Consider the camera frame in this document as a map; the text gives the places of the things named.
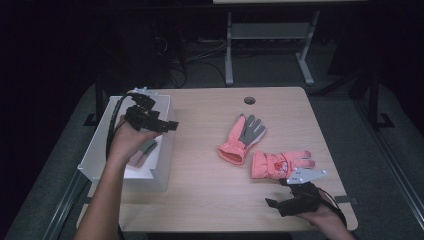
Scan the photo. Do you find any floor cables bundle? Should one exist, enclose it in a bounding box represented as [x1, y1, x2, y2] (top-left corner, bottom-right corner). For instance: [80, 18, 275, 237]
[166, 36, 228, 89]

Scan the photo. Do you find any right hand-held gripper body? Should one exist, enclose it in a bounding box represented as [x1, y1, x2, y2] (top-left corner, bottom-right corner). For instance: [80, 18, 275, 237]
[278, 167, 328, 218]

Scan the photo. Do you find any grey metal stand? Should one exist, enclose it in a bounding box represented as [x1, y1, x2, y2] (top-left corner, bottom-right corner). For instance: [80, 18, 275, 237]
[224, 9, 321, 87]

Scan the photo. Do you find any black floor stand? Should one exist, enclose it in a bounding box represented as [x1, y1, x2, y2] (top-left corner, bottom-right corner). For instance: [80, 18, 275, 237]
[366, 68, 396, 129]

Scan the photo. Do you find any person's left hand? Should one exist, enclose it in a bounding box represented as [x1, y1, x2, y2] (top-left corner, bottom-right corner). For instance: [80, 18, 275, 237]
[108, 114, 163, 166]

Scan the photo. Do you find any metal floor rail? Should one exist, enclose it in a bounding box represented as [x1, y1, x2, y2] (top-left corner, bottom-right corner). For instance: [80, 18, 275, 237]
[353, 99, 424, 221]
[41, 169, 91, 240]

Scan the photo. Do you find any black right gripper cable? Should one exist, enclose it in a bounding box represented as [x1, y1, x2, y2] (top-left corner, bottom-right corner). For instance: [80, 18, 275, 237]
[316, 188, 349, 231]

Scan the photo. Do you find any pink winter glove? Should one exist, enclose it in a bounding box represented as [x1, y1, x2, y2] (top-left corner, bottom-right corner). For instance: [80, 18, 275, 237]
[217, 113, 268, 166]
[250, 149, 316, 180]

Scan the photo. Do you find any white storage box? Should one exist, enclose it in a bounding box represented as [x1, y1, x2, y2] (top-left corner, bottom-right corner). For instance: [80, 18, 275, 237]
[77, 94, 178, 193]

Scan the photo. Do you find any person's right hand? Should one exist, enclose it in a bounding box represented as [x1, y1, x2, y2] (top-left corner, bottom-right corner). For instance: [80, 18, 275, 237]
[294, 188, 348, 231]

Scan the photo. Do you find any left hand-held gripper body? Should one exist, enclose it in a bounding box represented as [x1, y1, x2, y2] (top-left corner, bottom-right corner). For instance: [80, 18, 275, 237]
[124, 87, 165, 133]

